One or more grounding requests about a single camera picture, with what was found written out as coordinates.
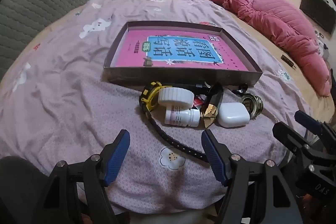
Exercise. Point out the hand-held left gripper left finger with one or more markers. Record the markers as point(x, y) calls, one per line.
point(118, 158)

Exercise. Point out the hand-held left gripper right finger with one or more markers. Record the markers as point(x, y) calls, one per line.
point(214, 158)

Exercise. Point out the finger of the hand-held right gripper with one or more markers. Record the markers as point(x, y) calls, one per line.
point(307, 120)
point(291, 140)

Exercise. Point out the white earbuds case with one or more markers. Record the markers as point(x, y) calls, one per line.
point(232, 115)

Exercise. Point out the brass threaded fitting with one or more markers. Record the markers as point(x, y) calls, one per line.
point(252, 104)

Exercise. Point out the white pill bottle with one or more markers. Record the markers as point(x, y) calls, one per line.
point(181, 116)

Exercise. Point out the black and gold faceted bottle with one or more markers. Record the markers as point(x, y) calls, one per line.
point(212, 104)

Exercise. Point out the red and black lighter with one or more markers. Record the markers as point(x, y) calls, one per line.
point(198, 102)

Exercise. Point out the yellow and black wristwatch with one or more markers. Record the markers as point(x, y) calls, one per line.
point(147, 98)

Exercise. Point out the black binder clip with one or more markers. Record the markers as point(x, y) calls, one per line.
point(241, 88)

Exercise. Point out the white round lid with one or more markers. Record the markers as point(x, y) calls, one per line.
point(174, 96)

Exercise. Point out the dark cardboard box tray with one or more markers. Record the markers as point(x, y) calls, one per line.
point(183, 77)

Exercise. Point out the small dark box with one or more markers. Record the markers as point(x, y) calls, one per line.
point(288, 61)

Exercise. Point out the purple printed blanket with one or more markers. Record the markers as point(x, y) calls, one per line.
point(65, 95)

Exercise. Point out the pink quilted duvet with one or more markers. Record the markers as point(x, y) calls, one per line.
point(275, 19)

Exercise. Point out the pink and blue book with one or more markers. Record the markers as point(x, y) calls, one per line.
point(136, 50)

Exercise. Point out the black flat television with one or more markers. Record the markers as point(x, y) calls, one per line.
point(317, 10)

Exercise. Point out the grey quilted headboard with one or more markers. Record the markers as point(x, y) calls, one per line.
point(39, 3)

